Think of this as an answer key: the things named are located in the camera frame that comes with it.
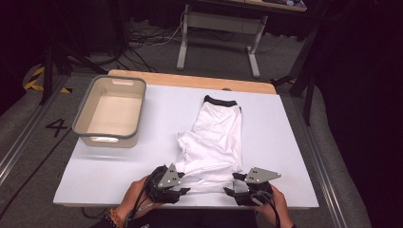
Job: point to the person's right hand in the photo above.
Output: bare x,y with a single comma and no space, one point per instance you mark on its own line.
275,209

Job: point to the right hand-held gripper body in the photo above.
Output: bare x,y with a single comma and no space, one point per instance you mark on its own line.
261,175

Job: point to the white table board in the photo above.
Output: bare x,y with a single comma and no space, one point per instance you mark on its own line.
126,171

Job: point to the white shorts with black waistband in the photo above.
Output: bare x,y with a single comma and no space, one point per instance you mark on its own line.
215,142

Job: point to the person's left hand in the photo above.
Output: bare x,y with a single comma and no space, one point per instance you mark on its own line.
133,196

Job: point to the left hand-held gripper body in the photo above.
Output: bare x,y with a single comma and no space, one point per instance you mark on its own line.
169,180

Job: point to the black metal stand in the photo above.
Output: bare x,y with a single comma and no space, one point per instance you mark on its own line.
301,66

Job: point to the beige plastic basket grey rim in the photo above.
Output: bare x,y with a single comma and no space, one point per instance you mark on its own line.
111,114

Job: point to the metal floor rail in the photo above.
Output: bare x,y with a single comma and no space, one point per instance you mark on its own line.
22,142
323,177

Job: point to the black tripod stand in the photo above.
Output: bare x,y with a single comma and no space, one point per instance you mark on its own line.
49,69

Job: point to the person's dark lap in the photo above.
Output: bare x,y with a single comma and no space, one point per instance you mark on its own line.
196,220

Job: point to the white-legged desk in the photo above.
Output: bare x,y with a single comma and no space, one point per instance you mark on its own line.
218,23

